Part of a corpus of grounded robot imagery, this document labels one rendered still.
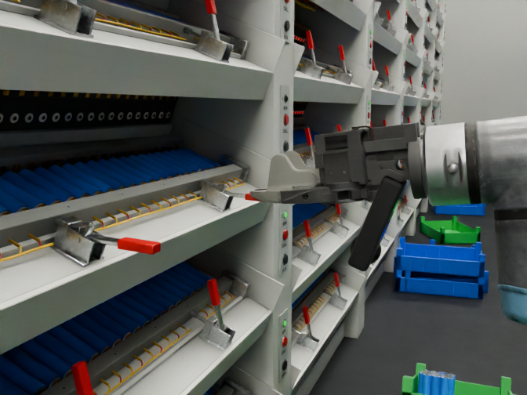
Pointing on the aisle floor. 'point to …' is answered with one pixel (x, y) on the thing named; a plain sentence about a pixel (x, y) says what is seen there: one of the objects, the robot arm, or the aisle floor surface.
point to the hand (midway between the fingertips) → (263, 197)
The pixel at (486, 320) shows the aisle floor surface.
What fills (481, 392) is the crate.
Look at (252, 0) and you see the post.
